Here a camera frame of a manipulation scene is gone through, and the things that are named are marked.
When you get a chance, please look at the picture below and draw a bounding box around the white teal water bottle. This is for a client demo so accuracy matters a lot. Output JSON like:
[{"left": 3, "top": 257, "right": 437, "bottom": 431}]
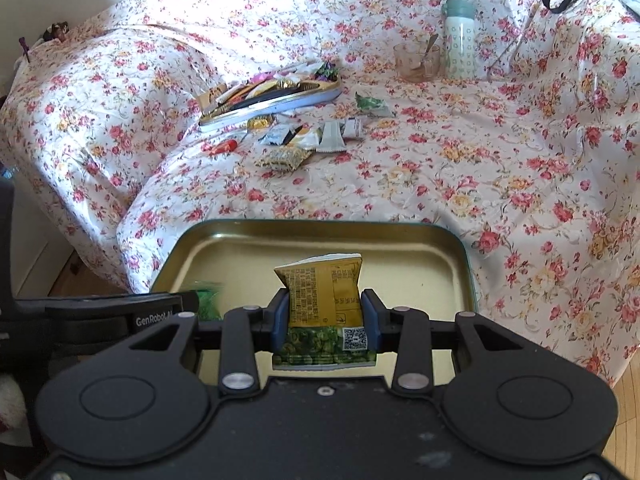
[{"left": 441, "top": 0, "right": 479, "bottom": 81}]

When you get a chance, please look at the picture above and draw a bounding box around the blue oval tin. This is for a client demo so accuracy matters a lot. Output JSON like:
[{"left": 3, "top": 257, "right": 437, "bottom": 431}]
[{"left": 199, "top": 60, "right": 344, "bottom": 134}]

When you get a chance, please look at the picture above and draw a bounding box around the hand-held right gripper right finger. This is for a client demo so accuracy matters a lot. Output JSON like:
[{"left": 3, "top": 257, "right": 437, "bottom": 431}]
[{"left": 360, "top": 288, "right": 523, "bottom": 392}]

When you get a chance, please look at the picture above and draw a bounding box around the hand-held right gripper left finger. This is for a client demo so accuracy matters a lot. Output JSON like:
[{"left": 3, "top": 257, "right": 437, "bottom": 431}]
[{"left": 129, "top": 290, "right": 291, "bottom": 392}]

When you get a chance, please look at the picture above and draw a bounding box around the yellow green pea snack packet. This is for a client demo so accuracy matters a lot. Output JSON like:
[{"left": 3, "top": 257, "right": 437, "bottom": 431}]
[{"left": 272, "top": 254, "right": 377, "bottom": 372}]

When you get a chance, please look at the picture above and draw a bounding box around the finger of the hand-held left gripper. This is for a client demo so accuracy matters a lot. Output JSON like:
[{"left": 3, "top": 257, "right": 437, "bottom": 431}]
[{"left": 172, "top": 289, "right": 202, "bottom": 322}]

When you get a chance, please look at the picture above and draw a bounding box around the gold tin tray green rim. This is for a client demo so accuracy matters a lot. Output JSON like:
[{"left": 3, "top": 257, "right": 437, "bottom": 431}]
[{"left": 151, "top": 219, "right": 476, "bottom": 372}]

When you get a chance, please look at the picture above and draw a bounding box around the pile of assorted wrapped snacks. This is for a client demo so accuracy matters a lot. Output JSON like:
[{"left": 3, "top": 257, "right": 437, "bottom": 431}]
[{"left": 200, "top": 60, "right": 342, "bottom": 118}]

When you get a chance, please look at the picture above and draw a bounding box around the plain white snack wrapper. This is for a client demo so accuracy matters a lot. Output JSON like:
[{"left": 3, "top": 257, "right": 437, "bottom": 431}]
[{"left": 322, "top": 121, "right": 347, "bottom": 154}]

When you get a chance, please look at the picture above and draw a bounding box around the green candy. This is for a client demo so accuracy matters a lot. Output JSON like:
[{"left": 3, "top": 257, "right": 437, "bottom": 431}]
[{"left": 192, "top": 282, "right": 224, "bottom": 322}]

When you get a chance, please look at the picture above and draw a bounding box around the dark small figurine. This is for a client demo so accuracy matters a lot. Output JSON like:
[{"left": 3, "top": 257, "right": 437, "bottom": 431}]
[{"left": 42, "top": 21, "right": 71, "bottom": 43}]

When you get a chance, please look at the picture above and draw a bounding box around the clear glass cup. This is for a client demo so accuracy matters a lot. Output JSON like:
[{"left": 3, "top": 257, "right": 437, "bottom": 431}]
[{"left": 393, "top": 42, "right": 442, "bottom": 82}]

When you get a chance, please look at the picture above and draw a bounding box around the patterned beige snack packet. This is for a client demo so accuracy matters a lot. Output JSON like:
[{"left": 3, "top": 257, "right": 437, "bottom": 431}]
[{"left": 254, "top": 147, "right": 313, "bottom": 173}]

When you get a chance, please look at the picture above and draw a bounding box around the metal spoon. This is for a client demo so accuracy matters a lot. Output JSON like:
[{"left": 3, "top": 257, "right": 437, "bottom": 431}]
[{"left": 419, "top": 34, "right": 440, "bottom": 74}]

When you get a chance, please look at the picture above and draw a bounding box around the pale yellow snack packet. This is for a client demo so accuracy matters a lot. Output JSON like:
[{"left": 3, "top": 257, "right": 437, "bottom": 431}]
[{"left": 295, "top": 127, "right": 324, "bottom": 149}]

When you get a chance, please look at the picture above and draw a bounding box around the floral bedsheet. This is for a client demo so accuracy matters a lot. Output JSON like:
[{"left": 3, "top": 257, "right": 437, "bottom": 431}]
[{"left": 0, "top": 0, "right": 640, "bottom": 389}]

